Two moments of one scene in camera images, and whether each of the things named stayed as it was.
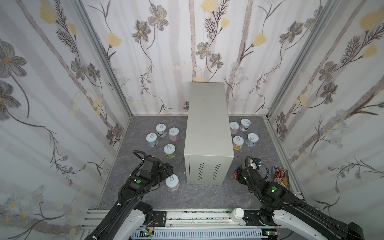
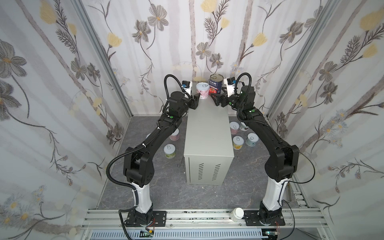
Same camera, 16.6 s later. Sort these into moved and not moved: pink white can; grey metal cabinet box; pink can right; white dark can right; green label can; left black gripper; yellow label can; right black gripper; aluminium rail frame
Moved: pink white can; left black gripper; right black gripper
Not moved: green label can; white dark can right; yellow label can; aluminium rail frame; grey metal cabinet box; pink can right
